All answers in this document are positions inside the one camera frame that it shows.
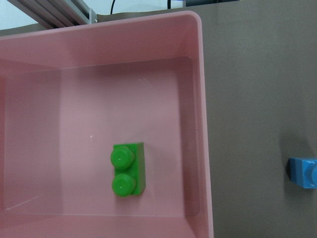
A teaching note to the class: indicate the aluminium frame post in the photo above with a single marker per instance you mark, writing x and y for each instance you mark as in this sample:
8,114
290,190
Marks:
54,14

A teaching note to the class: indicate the small blue block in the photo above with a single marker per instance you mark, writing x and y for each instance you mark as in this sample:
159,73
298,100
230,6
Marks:
303,171

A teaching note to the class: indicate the green two-stud block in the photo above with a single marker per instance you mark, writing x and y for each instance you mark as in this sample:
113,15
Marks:
128,161

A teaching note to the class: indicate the pink plastic box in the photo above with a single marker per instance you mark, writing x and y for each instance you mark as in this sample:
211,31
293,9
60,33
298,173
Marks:
68,95

